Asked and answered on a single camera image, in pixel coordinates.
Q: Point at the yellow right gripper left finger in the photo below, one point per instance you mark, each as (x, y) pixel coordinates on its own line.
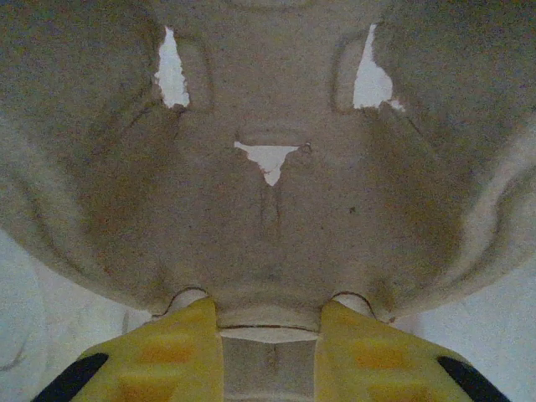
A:
(167, 360)

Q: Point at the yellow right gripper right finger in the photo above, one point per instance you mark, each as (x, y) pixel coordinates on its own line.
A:
(368, 360)

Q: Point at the brown pulp cup carrier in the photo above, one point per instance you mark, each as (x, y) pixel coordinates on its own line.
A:
(268, 234)

